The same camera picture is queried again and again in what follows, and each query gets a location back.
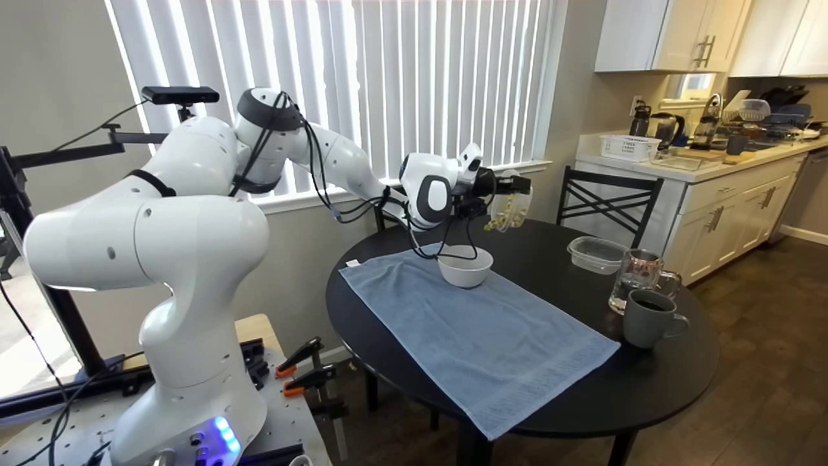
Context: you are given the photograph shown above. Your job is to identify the clear plastic food container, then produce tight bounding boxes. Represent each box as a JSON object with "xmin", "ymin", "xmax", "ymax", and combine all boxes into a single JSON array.
[{"xmin": 564, "ymin": 232, "xmax": 629, "ymax": 277}]

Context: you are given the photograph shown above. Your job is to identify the white upper kitchen cabinet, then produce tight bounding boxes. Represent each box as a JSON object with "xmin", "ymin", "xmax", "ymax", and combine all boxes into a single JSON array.
[
  {"xmin": 727, "ymin": 0, "xmax": 828, "ymax": 81},
  {"xmin": 593, "ymin": 0, "xmax": 756, "ymax": 74}
]

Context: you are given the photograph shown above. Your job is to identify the black cross-back chair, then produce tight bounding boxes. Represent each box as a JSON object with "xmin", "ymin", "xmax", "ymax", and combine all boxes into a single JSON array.
[{"xmin": 554, "ymin": 162, "xmax": 666, "ymax": 253}]

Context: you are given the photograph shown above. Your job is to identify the light blue towel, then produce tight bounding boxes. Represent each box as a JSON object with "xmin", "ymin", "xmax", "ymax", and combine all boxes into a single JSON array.
[{"xmin": 337, "ymin": 245, "xmax": 624, "ymax": 442}]

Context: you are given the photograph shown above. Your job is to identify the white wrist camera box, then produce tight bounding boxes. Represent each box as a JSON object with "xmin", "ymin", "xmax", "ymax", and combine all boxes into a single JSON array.
[{"xmin": 456, "ymin": 140, "xmax": 485, "ymax": 175}]

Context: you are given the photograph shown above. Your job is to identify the black camera on stand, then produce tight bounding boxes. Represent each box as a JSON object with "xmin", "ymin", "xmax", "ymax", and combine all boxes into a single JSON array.
[{"xmin": 140, "ymin": 83, "xmax": 223, "ymax": 109}]

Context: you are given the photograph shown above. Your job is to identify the black coffee maker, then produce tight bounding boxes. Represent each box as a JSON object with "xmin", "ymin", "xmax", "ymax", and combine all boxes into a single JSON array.
[{"xmin": 629, "ymin": 95, "xmax": 685, "ymax": 147}]

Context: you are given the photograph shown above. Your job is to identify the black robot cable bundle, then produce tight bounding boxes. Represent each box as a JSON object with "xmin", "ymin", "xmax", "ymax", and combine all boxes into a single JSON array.
[{"xmin": 228, "ymin": 87, "xmax": 485, "ymax": 262}]

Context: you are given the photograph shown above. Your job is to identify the clear glass jar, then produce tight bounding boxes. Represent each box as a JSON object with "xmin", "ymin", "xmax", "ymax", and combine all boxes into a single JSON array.
[{"xmin": 604, "ymin": 248, "xmax": 683, "ymax": 318}]

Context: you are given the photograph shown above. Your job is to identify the robot mounting table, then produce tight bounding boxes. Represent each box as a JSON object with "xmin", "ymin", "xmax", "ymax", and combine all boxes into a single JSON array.
[{"xmin": 0, "ymin": 311, "xmax": 337, "ymax": 466}]

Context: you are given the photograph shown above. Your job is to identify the white vertical window blinds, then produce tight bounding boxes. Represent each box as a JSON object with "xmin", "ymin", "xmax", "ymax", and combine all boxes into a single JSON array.
[{"xmin": 102, "ymin": 0, "xmax": 568, "ymax": 208}]

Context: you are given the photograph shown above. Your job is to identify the white kitchen counter cabinet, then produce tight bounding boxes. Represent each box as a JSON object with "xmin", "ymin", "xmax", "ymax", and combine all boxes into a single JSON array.
[{"xmin": 575, "ymin": 133, "xmax": 828, "ymax": 289}]

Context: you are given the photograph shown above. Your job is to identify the white ceramic bowl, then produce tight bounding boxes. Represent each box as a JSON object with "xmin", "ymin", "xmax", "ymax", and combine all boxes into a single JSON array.
[{"xmin": 435, "ymin": 244, "xmax": 496, "ymax": 293}]

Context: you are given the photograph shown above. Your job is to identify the black orange clamp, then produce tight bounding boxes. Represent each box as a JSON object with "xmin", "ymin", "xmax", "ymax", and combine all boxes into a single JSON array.
[
  {"xmin": 281, "ymin": 359, "xmax": 348, "ymax": 402},
  {"xmin": 273, "ymin": 333, "xmax": 325, "ymax": 382}
]

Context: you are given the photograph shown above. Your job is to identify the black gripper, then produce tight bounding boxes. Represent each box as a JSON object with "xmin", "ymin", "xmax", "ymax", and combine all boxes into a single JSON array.
[{"xmin": 463, "ymin": 166, "xmax": 532, "ymax": 219}]

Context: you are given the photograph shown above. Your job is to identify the black metal stand frame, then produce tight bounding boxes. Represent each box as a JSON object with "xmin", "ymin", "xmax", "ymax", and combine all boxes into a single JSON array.
[{"xmin": 0, "ymin": 120, "xmax": 175, "ymax": 419}]

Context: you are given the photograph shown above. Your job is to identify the clear plastic bowl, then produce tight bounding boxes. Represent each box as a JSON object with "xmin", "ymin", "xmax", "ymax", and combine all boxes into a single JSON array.
[{"xmin": 479, "ymin": 191, "xmax": 532, "ymax": 236}]

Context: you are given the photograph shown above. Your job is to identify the clear tub on counter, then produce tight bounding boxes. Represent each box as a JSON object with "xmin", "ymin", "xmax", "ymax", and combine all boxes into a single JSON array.
[{"xmin": 600, "ymin": 133, "xmax": 663, "ymax": 162}]

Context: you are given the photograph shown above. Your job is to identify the grey ceramic mug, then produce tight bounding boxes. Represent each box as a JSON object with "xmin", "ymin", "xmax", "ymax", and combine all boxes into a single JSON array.
[{"xmin": 620, "ymin": 288, "xmax": 694, "ymax": 351}]

